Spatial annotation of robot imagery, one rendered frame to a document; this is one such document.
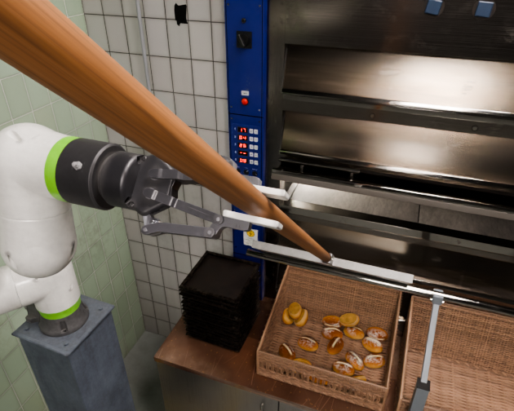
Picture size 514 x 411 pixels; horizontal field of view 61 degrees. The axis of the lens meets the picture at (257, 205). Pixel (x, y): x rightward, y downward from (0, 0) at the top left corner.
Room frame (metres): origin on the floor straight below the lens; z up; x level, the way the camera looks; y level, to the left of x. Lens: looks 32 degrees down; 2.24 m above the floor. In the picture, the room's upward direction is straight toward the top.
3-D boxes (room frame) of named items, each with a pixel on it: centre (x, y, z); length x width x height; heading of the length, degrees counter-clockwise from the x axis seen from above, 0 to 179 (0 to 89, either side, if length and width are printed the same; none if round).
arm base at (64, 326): (1.01, 0.66, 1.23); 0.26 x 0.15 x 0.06; 68
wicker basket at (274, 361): (1.38, -0.33, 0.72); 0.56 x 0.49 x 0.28; 70
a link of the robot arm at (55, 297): (0.98, 0.62, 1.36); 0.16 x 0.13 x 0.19; 122
